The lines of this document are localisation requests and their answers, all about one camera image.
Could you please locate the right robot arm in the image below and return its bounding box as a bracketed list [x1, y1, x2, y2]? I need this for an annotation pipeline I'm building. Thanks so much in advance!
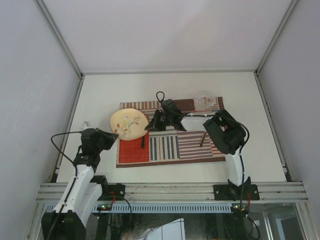
[145, 99, 251, 200]

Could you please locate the aluminium front rail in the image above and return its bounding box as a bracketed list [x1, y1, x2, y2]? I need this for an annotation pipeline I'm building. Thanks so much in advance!
[36, 182, 308, 203]

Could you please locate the round wooden plate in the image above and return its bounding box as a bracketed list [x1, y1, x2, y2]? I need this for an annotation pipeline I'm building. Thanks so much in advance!
[109, 108, 149, 141]

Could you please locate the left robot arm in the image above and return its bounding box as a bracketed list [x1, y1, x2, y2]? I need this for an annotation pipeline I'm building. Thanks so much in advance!
[41, 128, 119, 240]

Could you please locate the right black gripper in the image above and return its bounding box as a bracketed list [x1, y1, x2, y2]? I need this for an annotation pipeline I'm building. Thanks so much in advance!
[145, 109, 173, 132]

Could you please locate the dark handled fork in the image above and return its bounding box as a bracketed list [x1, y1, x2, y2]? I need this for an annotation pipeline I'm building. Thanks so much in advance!
[141, 136, 146, 149]

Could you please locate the clear glass cup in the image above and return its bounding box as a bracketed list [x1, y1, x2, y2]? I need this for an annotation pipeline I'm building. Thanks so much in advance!
[192, 91, 216, 110]

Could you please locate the perforated blue cable tray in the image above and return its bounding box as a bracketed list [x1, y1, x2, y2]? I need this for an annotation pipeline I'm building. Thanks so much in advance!
[92, 202, 232, 214]

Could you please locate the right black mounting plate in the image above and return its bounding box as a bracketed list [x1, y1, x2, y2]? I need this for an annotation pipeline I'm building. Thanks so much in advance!
[213, 184, 260, 201]

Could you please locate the brown wooden knife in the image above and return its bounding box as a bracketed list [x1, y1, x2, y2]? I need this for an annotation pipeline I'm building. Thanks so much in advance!
[199, 132, 207, 147]

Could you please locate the black mounting plate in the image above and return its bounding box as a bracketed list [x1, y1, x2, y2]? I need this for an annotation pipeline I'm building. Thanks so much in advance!
[213, 184, 260, 201]
[107, 183, 126, 201]

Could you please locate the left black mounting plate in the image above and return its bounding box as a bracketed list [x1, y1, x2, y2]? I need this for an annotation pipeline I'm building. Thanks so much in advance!
[107, 183, 126, 201]

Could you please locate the patchwork striped placemat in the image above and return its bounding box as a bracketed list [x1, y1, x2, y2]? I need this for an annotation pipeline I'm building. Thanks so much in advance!
[116, 96, 226, 168]

